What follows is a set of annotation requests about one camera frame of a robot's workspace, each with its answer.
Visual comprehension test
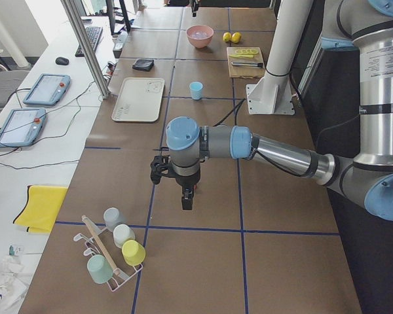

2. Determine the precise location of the yellow cup on rack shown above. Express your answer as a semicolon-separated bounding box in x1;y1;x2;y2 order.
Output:
122;239;146;266

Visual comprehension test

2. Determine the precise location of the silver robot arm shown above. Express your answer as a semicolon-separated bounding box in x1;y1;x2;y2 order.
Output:
189;0;199;17
166;1;393;221

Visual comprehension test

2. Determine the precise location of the grey cup on rack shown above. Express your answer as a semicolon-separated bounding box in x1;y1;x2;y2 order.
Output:
103;207;126;232

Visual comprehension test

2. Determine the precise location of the lower teach pendant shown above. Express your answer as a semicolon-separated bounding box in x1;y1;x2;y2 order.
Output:
0;108;47;148

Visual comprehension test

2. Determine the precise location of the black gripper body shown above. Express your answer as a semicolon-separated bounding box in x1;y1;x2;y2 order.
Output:
175;171;200;191

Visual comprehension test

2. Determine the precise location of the yellow lemon far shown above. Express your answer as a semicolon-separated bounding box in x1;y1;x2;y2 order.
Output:
223;32;232;43

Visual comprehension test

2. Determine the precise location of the yellow lemon near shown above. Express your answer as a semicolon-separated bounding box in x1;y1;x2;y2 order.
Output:
231;32;242;44

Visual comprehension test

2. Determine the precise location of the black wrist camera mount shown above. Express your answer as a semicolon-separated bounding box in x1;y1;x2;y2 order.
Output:
150;155;171;184

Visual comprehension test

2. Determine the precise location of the black computer mouse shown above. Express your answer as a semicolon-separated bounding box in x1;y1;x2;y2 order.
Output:
55;57;69;65

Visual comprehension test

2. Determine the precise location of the green cup on rack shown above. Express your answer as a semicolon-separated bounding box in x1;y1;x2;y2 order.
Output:
87;254;113;284

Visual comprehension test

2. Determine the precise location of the pink bowl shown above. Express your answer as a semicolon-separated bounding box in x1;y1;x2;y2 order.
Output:
186;25;214;48

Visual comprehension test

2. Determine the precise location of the wooden cutting board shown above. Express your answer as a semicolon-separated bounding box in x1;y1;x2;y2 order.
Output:
227;47;265;79

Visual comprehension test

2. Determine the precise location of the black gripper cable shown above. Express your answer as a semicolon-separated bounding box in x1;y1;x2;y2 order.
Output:
212;97;246;127

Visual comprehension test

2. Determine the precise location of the teach pendant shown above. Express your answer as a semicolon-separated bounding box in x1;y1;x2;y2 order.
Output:
0;108;47;148
23;73;71;106

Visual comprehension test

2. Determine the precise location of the aluminium frame post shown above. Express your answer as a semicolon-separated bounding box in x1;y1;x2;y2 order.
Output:
61;0;110;99

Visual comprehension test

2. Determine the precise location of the white cup rack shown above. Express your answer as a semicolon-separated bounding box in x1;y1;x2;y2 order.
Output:
73;215;143;292

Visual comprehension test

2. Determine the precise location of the white cup on rack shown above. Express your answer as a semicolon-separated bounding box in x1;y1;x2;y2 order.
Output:
113;224;136;249

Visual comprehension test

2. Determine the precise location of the upper teach pendant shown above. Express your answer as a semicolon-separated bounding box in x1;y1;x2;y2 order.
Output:
23;73;71;106

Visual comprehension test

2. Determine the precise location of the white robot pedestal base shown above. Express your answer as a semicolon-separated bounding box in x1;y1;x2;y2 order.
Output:
246;0;313;115

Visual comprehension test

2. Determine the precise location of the light blue cup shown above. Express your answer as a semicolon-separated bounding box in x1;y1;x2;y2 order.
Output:
189;81;203;100

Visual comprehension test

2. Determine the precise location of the grey folded cloth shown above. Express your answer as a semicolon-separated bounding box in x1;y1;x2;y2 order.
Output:
132;59;155;72

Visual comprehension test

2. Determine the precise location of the yellow lemon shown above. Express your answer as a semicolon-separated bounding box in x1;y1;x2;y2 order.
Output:
231;32;242;44
223;32;232;43

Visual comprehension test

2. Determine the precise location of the pile of ice cubes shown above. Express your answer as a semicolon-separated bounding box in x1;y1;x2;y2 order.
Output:
189;29;209;40

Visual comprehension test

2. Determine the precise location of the yellow cloth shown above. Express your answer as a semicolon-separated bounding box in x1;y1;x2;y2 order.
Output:
13;185;67;234

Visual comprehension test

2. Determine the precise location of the yellow plastic knife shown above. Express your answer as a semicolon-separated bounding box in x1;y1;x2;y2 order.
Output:
228;54;255;59

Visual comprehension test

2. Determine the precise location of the steel knife sharpener rod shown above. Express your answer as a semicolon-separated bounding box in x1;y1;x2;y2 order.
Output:
231;61;263;69

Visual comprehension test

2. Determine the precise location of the black keyboard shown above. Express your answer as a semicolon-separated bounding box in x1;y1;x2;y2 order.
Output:
75;26;103;57

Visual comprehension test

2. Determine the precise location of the cream bear tray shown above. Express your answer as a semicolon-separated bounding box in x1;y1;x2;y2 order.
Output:
111;77;164;122

